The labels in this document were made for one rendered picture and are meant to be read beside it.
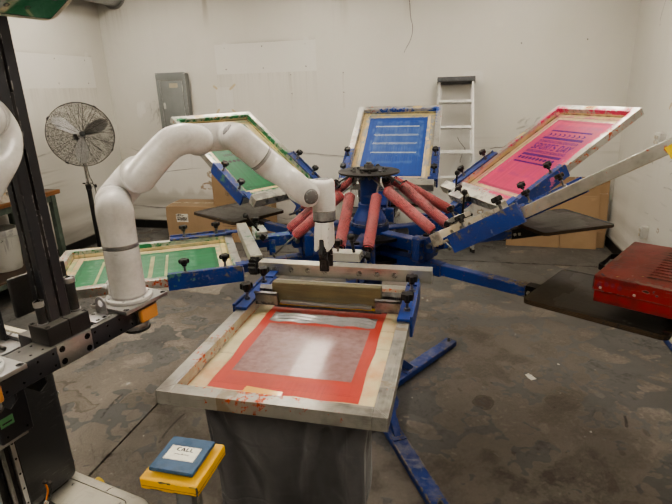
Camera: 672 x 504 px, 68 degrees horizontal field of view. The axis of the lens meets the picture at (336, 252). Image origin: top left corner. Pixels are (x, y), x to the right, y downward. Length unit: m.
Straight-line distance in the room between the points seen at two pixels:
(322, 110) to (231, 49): 1.25
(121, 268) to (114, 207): 0.17
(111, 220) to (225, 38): 4.96
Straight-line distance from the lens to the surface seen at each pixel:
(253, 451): 1.48
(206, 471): 1.15
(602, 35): 5.82
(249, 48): 6.15
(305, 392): 1.33
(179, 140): 1.42
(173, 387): 1.36
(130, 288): 1.51
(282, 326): 1.66
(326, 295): 1.71
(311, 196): 1.51
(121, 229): 1.45
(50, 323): 1.40
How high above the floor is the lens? 1.69
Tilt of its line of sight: 18 degrees down
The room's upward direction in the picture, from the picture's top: 2 degrees counter-clockwise
